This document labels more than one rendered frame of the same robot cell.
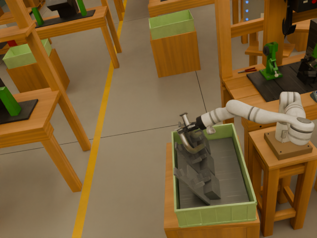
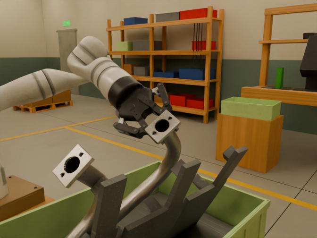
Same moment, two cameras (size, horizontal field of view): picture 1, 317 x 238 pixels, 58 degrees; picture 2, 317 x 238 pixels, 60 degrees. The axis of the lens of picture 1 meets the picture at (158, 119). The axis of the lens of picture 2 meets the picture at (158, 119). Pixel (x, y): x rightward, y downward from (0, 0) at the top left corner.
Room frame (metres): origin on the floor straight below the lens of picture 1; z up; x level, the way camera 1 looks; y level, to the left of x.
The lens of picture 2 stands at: (1.56, 0.17, 1.34)
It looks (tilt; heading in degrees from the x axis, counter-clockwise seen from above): 13 degrees down; 214
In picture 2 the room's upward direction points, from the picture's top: straight up
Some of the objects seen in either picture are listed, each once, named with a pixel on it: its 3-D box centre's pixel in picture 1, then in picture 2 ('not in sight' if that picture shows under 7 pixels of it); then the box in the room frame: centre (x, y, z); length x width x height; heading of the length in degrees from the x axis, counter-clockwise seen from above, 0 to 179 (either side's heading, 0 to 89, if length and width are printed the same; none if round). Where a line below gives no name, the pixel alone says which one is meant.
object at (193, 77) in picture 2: not in sight; (157, 65); (-3.77, -3.49, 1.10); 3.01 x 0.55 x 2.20; 83
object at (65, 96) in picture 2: not in sight; (43, 93); (-2.59, -6.27, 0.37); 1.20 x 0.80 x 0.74; 1
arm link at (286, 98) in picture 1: (287, 105); not in sight; (1.21, -0.74, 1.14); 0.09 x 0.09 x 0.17; 65
